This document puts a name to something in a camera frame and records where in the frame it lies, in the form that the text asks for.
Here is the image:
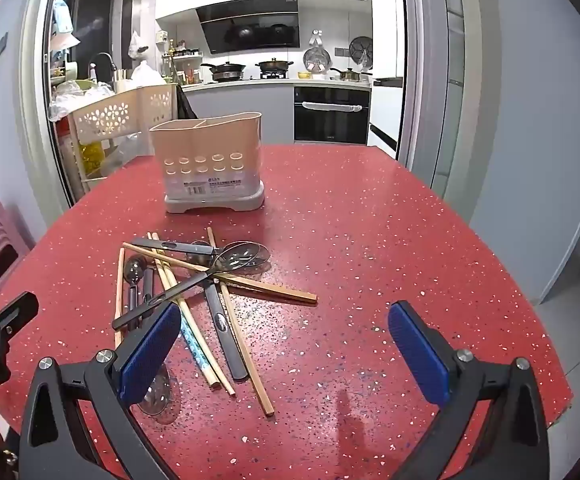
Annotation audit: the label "black garment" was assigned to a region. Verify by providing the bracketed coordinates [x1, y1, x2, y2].
[175, 84, 194, 122]

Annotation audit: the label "blue patterned wooden chopstick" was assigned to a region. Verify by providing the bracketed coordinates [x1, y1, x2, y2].
[151, 232, 218, 390]

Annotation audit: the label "steel saucepan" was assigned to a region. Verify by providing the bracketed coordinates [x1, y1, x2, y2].
[330, 67, 372, 83]

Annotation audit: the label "dark window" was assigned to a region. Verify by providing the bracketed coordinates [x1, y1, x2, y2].
[59, 0, 138, 86]

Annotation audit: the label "clear plastic bag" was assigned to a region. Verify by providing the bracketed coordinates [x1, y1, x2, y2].
[105, 130, 153, 173]

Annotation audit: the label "blue package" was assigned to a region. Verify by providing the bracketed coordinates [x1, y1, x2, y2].
[51, 0, 72, 36]

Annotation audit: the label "slotted spoon black handle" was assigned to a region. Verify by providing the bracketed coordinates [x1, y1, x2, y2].
[112, 241, 272, 332]

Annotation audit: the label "grey sliding door frame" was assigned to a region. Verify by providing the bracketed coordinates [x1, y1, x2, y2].
[401, 0, 476, 200]
[19, 0, 78, 209]

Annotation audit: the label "hanging white plastic bag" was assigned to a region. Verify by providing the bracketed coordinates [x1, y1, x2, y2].
[128, 30, 149, 59]

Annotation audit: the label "beige plastic trolley cart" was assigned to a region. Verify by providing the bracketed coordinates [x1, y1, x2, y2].
[66, 84, 179, 183]

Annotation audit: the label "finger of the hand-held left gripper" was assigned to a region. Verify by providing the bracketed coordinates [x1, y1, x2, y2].
[0, 291, 39, 341]

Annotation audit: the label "hanging metal strainer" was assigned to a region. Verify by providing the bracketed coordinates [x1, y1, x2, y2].
[303, 30, 331, 74]

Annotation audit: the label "beige plastic utensil holder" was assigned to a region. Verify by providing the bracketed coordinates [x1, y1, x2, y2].
[149, 111, 265, 214]

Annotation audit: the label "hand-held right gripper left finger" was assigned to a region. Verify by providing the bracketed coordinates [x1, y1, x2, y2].
[18, 302, 183, 480]

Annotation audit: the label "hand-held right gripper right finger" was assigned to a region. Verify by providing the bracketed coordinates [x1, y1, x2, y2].
[388, 301, 550, 480]

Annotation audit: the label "yellow oil bottle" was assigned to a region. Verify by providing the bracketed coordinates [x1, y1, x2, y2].
[79, 139, 107, 179]

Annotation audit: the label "black kitchen faucet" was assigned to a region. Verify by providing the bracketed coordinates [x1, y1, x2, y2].
[89, 52, 117, 83]

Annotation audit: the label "spice rack with bottles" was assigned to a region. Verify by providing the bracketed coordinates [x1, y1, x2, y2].
[159, 39, 205, 85]

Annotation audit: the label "round metal steamer rack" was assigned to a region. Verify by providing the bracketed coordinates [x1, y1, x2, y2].
[348, 35, 375, 70]

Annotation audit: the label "black wok with lid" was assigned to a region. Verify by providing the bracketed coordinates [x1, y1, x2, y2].
[200, 61, 247, 82]

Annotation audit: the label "white refrigerator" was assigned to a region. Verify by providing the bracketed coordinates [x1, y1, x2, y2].
[368, 0, 407, 161]

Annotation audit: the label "clear crumpled plastic bags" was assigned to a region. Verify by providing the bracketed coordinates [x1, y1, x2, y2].
[49, 80, 116, 122]

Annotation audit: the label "cooking pot with lid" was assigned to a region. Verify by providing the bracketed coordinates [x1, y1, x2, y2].
[255, 58, 295, 79]

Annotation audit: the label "black built-in oven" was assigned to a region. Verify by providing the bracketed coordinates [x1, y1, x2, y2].
[293, 86, 371, 145]

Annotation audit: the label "grey base cabinets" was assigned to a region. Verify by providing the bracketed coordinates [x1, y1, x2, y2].
[182, 82, 295, 146]

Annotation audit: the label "black range hood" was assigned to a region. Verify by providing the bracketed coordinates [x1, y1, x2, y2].
[196, 0, 301, 55]

